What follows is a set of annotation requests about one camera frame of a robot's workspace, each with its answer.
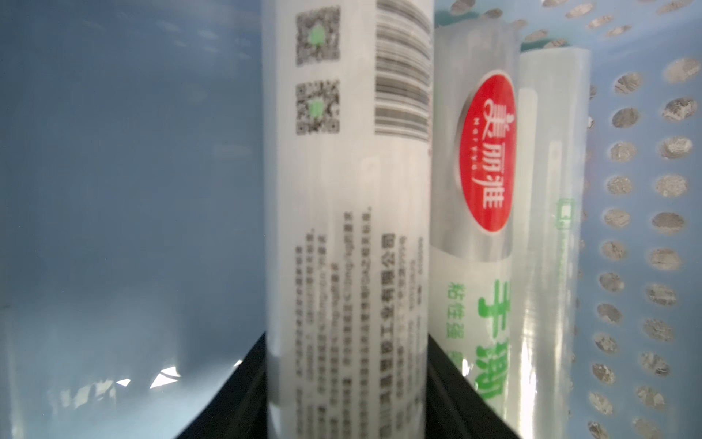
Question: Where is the plastic wrap roll red label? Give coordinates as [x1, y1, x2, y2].
[261, 1, 434, 438]

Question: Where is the plastic wrap roll green print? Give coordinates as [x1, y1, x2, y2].
[429, 19, 519, 413]

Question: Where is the light blue perforated plastic basket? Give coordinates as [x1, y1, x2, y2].
[1, 1, 701, 438]

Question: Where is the plastic wrap roll green label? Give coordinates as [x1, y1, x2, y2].
[506, 48, 592, 438]

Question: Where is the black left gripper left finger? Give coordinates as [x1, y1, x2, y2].
[178, 335, 268, 439]

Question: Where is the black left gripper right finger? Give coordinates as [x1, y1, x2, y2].
[426, 338, 518, 439]

